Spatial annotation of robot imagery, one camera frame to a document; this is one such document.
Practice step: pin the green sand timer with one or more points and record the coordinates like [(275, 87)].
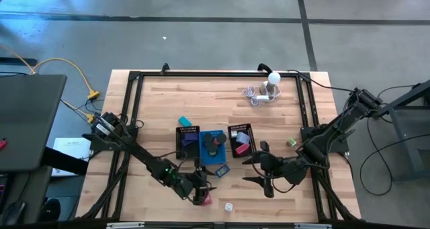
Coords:
[(212, 148)]

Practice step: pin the red and white charger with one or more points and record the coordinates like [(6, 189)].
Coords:
[(228, 207)]

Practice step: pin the dark grey flat panel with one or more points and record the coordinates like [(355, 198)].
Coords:
[(30, 121)]

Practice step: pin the black aluminium table frame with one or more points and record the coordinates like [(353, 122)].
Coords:
[(218, 74)]

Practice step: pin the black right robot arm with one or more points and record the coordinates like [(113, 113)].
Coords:
[(336, 126)]

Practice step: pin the small green cube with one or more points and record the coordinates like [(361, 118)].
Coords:
[(291, 142)]

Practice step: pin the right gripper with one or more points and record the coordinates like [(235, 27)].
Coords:
[(282, 168)]

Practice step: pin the blue card packet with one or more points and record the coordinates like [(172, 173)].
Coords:
[(222, 170)]

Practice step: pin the red charger block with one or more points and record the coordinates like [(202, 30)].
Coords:
[(242, 149)]

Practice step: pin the small red object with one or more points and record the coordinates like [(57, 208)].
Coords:
[(2, 145)]

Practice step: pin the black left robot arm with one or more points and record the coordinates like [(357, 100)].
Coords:
[(144, 155)]

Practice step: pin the teal box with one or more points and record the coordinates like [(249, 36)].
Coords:
[(184, 121)]

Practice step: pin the silver metal bracket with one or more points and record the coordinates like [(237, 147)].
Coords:
[(312, 226), (125, 225)]

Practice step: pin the black side table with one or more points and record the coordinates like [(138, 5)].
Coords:
[(416, 138)]

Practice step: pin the blue slotted basket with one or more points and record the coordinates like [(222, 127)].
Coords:
[(218, 159)]

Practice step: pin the black slotted basket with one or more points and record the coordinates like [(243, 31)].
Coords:
[(250, 153), (193, 153)]

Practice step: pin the white paper sheet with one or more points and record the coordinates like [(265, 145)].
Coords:
[(72, 146)]

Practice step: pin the black frame clamp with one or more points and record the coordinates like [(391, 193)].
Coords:
[(264, 68), (164, 68)]

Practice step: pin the small white charger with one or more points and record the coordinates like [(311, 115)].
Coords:
[(234, 133)]

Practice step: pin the light blue charger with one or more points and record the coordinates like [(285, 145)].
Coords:
[(242, 138)]

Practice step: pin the red sand timer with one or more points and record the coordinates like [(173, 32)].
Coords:
[(220, 139)]

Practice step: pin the white light bulb lamp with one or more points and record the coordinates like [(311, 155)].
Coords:
[(273, 78)]

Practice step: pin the red charger with prongs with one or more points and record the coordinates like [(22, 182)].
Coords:
[(207, 200)]

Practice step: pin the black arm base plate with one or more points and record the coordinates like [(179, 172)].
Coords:
[(341, 146), (92, 143)]

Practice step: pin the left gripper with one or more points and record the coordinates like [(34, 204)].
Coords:
[(193, 185)]

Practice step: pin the flat black bar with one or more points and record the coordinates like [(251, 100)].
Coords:
[(16, 61)]

